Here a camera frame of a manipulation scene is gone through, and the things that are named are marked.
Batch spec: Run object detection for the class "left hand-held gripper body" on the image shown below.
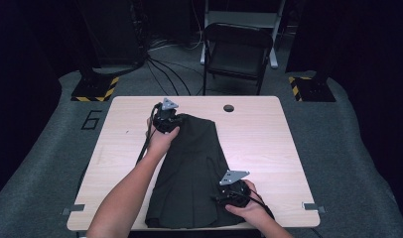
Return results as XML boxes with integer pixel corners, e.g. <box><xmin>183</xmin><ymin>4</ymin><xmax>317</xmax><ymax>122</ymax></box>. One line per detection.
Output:
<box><xmin>152</xmin><ymin>97</ymin><xmax>184</xmax><ymax>134</ymax></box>

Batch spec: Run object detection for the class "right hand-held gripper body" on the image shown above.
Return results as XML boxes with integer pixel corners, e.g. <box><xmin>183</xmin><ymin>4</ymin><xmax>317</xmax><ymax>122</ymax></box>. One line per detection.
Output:
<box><xmin>215</xmin><ymin>170</ymin><xmax>253</xmax><ymax>208</ymax></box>

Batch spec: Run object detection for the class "dark grey pleated skirt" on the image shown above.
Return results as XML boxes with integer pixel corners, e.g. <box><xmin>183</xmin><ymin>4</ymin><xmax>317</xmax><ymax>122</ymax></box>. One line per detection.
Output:
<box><xmin>144</xmin><ymin>113</ymin><xmax>247</xmax><ymax>230</ymax></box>

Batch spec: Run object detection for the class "person's left hand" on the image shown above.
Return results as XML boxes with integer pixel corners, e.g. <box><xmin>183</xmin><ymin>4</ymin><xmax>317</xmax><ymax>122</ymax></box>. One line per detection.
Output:
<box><xmin>145</xmin><ymin>117</ymin><xmax>181</xmax><ymax>157</ymax></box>

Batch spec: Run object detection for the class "person's right hand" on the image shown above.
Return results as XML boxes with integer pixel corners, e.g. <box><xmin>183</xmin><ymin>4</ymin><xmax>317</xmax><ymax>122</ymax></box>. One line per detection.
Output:
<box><xmin>224</xmin><ymin>179</ymin><xmax>274</xmax><ymax>226</ymax></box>

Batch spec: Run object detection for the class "black stand base striped tape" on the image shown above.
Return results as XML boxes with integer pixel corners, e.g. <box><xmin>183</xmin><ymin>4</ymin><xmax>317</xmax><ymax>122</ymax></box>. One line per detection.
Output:
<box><xmin>70</xmin><ymin>67</ymin><xmax>120</xmax><ymax>103</ymax></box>
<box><xmin>288</xmin><ymin>74</ymin><xmax>336</xmax><ymax>103</ymax></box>

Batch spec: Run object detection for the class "black folding chair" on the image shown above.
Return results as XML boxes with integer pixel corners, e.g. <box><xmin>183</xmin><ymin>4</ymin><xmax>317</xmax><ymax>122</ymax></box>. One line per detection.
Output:
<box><xmin>201</xmin><ymin>22</ymin><xmax>274</xmax><ymax>97</ymax></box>

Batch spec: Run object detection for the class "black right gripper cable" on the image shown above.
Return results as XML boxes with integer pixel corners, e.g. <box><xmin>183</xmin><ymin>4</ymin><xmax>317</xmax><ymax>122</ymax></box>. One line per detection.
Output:
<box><xmin>237</xmin><ymin>190</ymin><xmax>276</xmax><ymax>220</ymax></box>

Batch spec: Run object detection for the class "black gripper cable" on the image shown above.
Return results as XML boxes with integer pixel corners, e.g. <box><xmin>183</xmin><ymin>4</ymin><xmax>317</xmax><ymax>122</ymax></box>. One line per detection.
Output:
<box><xmin>237</xmin><ymin>190</ymin><xmax>276</xmax><ymax>220</ymax></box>
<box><xmin>135</xmin><ymin>102</ymin><xmax>163</xmax><ymax>166</ymax></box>

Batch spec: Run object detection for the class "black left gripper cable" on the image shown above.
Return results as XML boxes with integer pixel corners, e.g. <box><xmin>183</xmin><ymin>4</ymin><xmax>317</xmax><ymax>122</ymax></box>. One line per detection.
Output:
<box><xmin>135</xmin><ymin>102</ymin><xmax>163</xmax><ymax>166</ymax></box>

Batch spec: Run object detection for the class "bundle of black floor cables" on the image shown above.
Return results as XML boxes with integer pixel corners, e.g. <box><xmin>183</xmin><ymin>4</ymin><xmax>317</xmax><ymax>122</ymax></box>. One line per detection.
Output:
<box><xmin>144</xmin><ymin>36</ymin><xmax>205</xmax><ymax>97</ymax></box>

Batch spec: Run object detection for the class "grey table bracket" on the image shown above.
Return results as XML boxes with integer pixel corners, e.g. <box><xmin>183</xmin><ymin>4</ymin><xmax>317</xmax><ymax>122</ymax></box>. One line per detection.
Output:
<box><xmin>62</xmin><ymin>203</ymin><xmax>86</xmax><ymax>216</ymax></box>
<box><xmin>302</xmin><ymin>201</ymin><xmax>327</xmax><ymax>214</ymax></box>

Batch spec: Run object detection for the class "white metal stand frame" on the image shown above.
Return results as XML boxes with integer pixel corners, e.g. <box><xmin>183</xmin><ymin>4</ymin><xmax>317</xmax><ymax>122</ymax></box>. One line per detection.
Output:
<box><xmin>200</xmin><ymin>0</ymin><xmax>287</xmax><ymax>69</ymax></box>

